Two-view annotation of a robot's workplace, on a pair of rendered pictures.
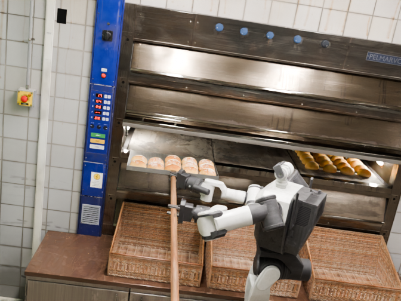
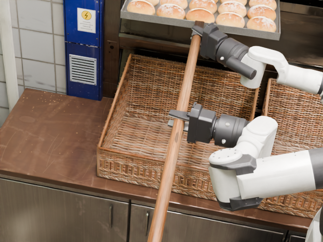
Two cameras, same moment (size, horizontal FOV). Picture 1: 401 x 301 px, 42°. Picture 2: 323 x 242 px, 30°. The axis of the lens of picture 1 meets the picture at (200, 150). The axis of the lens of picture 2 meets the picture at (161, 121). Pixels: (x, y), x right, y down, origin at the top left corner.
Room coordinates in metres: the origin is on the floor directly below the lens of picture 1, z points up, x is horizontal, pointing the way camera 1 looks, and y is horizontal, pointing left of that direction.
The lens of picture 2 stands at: (1.11, -0.12, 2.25)
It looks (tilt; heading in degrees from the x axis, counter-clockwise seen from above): 40 degrees down; 11
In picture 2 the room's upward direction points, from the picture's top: 5 degrees clockwise
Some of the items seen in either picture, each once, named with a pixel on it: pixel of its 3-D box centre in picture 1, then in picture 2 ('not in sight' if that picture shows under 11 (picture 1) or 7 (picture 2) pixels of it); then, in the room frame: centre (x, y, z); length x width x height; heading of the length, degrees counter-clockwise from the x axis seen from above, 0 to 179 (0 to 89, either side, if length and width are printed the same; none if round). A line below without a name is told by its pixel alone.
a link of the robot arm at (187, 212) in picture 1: (191, 212); (211, 127); (2.38, 0.00, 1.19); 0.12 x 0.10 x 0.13; 89
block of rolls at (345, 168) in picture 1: (329, 156); not in sight; (3.70, -0.95, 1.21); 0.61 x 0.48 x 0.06; 4
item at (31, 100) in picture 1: (26, 97); not in sight; (3.08, 1.10, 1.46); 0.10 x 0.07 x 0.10; 94
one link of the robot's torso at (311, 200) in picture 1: (287, 215); not in sight; (2.35, -0.47, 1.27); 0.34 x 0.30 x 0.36; 157
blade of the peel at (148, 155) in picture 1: (172, 162); (204, 0); (3.07, 0.16, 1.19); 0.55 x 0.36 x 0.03; 96
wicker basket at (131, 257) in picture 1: (159, 242); (180, 125); (2.92, 0.17, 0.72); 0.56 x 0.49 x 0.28; 93
